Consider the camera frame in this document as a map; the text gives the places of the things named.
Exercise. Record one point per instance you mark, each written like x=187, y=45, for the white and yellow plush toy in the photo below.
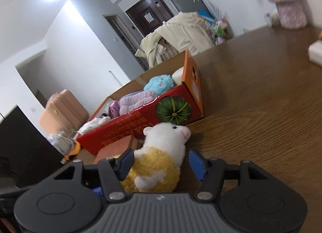
x=161, y=145

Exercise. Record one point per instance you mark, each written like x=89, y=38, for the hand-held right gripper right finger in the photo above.
x=197, y=163

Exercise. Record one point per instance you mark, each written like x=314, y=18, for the white paper sheet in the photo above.
x=148, y=17

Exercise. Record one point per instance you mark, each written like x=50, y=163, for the brown wooden chair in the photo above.
x=166, y=42

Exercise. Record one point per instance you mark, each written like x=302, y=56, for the black boxy object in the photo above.
x=22, y=147

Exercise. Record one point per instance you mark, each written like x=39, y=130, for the lavender fluffy cloth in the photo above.
x=137, y=102

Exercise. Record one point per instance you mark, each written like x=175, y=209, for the blue furry plush toy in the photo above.
x=158, y=84

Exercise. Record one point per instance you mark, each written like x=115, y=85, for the pink purple soft item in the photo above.
x=114, y=109

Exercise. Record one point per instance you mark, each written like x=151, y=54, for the white folded cloth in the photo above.
x=94, y=124

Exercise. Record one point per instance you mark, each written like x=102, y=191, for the beige coat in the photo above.
x=186, y=31

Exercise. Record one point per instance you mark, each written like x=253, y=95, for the white foam ball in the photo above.
x=179, y=77

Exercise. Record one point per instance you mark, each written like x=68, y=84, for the pink suitcase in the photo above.
x=65, y=112

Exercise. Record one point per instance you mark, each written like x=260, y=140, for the white block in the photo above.
x=316, y=53

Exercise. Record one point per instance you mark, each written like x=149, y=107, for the dark brown door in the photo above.
x=151, y=9

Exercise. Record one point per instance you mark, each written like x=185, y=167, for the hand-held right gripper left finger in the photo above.
x=125, y=165

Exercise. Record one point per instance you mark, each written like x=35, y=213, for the orange cardboard box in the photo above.
x=140, y=122

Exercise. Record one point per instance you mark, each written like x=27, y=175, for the cluttered storage rack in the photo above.
x=218, y=29

